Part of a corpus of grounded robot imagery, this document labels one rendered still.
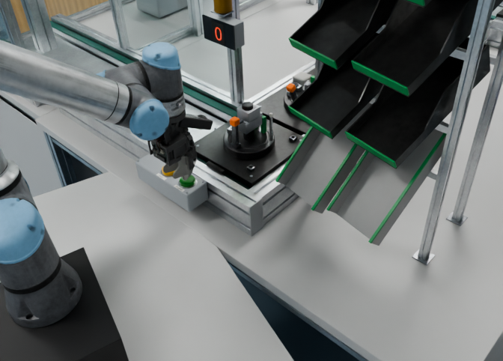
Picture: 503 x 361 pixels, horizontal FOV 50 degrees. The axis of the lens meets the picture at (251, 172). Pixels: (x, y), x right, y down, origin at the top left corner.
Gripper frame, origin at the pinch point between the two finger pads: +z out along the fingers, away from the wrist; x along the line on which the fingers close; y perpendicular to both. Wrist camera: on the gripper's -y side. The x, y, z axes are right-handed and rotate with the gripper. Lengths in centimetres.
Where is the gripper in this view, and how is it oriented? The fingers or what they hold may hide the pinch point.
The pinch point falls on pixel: (186, 174)
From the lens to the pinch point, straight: 136.6
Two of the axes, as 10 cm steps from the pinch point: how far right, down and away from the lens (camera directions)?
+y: -6.8, 4.9, -5.5
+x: 7.3, 4.1, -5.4
